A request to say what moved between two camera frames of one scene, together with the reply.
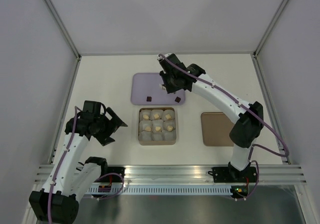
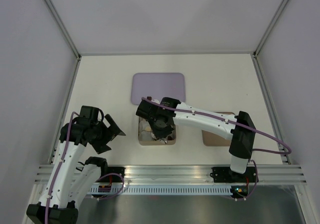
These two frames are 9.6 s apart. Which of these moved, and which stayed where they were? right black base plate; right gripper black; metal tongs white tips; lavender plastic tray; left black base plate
Moved: right gripper black; metal tongs white tips
Stayed: lavender plastic tray; right black base plate; left black base plate
